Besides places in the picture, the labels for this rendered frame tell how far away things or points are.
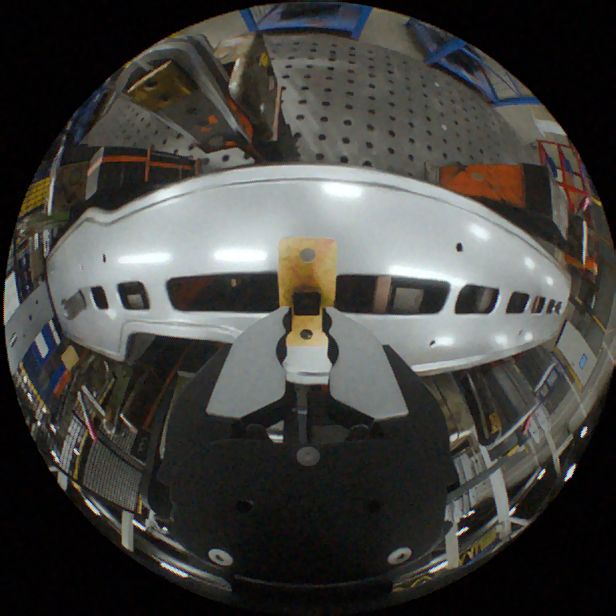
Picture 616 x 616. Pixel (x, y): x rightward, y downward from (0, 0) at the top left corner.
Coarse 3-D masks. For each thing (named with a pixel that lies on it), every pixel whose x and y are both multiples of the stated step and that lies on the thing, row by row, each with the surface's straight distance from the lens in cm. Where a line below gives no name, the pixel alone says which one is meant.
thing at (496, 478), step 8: (480, 448) 412; (488, 456) 404; (488, 464) 407; (496, 472) 404; (496, 480) 406; (496, 488) 411; (504, 488) 419; (496, 496) 417; (504, 496) 419; (496, 504) 424; (504, 504) 421; (504, 512) 425; (504, 520) 432; (512, 520) 433; (520, 520) 430; (504, 528) 442; (504, 536) 454
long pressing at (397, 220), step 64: (192, 192) 16; (256, 192) 14; (320, 192) 13; (384, 192) 14; (448, 192) 17; (64, 256) 42; (128, 256) 21; (192, 256) 16; (256, 256) 14; (384, 256) 14; (448, 256) 17; (512, 256) 25; (64, 320) 58; (128, 320) 25; (192, 320) 18; (256, 320) 16; (384, 320) 17; (448, 320) 20; (512, 320) 31; (320, 384) 20
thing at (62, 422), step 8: (72, 376) 52; (72, 384) 49; (64, 392) 52; (72, 392) 49; (64, 400) 52; (72, 400) 50; (64, 408) 50; (72, 408) 50; (64, 416) 50; (56, 424) 52; (64, 424) 50; (64, 432) 51
